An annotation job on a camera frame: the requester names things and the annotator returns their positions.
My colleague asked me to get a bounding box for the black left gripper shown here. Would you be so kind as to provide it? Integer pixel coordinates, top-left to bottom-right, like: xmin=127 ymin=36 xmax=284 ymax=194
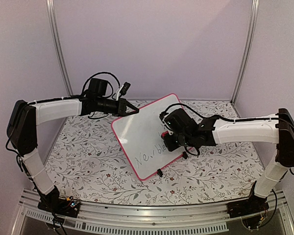
xmin=97 ymin=97 xmax=139 ymax=118

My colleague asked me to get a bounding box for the red black whiteboard eraser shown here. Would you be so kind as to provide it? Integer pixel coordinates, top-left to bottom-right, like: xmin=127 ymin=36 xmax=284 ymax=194
xmin=161 ymin=131 xmax=169 ymax=138

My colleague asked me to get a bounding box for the pink framed whiteboard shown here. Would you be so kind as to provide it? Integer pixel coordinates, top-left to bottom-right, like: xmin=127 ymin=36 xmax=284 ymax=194
xmin=111 ymin=94 xmax=184 ymax=181

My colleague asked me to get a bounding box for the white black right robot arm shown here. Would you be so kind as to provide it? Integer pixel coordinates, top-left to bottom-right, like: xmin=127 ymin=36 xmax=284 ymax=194
xmin=159 ymin=108 xmax=294 ymax=213

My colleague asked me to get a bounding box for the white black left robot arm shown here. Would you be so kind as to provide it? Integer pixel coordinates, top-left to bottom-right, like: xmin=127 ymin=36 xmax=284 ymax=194
xmin=6 ymin=76 xmax=139 ymax=212

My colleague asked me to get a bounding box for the black whiteboard foot clip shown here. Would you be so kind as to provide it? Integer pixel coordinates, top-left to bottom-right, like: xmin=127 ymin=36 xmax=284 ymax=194
xmin=182 ymin=152 xmax=188 ymax=159
xmin=157 ymin=169 xmax=163 ymax=178

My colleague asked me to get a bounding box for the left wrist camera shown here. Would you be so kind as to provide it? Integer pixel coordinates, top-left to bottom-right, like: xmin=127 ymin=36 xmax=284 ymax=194
xmin=112 ymin=82 xmax=131 ymax=100

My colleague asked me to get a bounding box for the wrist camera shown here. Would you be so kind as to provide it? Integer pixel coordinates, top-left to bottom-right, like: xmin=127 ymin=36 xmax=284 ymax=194
xmin=159 ymin=111 xmax=173 ymax=135
xmin=112 ymin=82 xmax=131 ymax=100

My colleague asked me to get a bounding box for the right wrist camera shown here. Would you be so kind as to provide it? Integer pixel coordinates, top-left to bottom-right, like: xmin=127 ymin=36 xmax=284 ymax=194
xmin=159 ymin=111 xmax=173 ymax=135

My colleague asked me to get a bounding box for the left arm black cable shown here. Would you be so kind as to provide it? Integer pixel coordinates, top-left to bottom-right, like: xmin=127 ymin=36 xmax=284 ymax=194
xmin=80 ymin=71 xmax=121 ymax=98

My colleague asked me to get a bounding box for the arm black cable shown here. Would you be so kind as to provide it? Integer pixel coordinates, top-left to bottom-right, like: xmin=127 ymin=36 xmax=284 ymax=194
xmin=164 ymin=102 xmax=294 ymax=174
xmin=80 ymin=71 xmax=121 ymax=98

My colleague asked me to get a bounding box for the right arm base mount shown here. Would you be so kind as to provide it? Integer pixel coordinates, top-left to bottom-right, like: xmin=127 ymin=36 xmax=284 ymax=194
xmin=226 ymin=193 xmax=269 ymax=218

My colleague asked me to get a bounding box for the aluminium front rail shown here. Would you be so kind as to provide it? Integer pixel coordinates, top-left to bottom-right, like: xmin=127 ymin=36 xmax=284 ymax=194
xmin=12 ymin=189 xmax=294 ymax=235

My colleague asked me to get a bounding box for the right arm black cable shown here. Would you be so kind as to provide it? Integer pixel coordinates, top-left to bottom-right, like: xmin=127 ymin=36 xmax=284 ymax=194
xmin=164 ymin=102 xmax=294 ymax=174

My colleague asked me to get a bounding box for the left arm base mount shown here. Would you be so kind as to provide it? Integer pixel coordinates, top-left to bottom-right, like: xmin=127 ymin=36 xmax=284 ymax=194
xmin=38 ymin=196 xmax=81 ymax=218

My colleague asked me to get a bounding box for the left aluminium corner post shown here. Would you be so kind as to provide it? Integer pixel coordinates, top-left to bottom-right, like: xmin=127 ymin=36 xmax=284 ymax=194
xmin=46 ymin=0 xmax=73 ymax=95

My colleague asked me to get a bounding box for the aluminium corner post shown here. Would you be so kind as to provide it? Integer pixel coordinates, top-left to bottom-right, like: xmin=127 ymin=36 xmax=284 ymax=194
xmin=231 ymin=0 xmax=259 ymax=106
xmin=46 ymin=0 xmax=73 ymax=95

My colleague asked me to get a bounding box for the right aluminium corner post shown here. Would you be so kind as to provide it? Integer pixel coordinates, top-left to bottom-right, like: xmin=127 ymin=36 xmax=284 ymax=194
xmin=231 ymin=0 xmax=259 ymax=106

